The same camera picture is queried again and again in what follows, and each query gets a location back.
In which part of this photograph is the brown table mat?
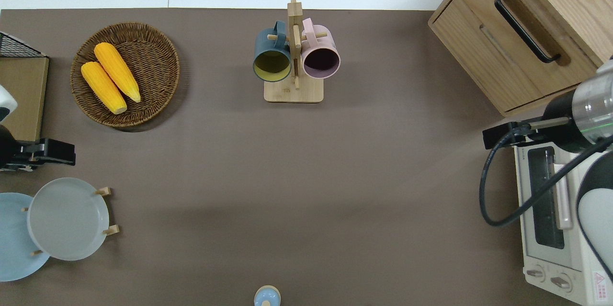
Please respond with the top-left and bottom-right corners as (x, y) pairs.
(0, 7), (613, 306)

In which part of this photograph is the wooden drawer cabinet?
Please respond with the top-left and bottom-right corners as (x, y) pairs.
(427, 0), (613, 118)

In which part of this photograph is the gray plate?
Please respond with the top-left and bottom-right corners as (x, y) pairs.
(27, 177), (110, 261)

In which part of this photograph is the black cabinet handle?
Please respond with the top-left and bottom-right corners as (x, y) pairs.
(494, 0), (562, 64)

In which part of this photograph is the cream toaster door handle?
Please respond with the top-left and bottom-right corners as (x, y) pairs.
(553, 162), (574, 230)

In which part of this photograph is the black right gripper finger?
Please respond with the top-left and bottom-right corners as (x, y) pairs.
(482, 123), (516, 150)

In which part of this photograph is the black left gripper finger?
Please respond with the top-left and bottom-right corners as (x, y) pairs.
(41, 138), (76, 167)

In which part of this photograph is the light blue plate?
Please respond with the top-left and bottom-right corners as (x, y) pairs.
(0, 193), (51, 282)

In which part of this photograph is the pink mug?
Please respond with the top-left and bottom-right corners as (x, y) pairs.
(300, 17), (341, 80)

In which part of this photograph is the black wire basket white liner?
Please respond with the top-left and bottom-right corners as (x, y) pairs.
(0, 31), (49, 58)

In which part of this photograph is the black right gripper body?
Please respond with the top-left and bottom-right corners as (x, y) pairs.
(508, 120), (545, 147)

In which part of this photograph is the light wooden shelf board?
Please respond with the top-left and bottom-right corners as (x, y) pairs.
(0, 56), (50, 143)

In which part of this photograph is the wooden mug tree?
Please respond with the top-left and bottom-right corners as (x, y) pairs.
(263, 0), (325, 104)

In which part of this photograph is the cream toaster oven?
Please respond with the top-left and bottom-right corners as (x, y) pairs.
(513, 142), (613, 306)

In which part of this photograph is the brown wicker basket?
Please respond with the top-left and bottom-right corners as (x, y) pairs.
(70, 22), (181, 128)

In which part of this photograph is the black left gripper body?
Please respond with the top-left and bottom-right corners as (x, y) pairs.
(9, 139), (46, 172)

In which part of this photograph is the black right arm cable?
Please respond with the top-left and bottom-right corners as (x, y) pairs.
(479, 130), (613, 228)

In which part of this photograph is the dark teal mug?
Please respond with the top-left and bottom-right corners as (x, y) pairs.
(252, 20), (293, 83)

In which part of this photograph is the wooden plate rack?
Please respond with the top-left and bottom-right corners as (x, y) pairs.
(21, 187), (120, 256)

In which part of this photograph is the yellow corn cob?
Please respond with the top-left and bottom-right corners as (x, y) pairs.
(80, 61), (128, 115)
(93, 42), (142, 103)

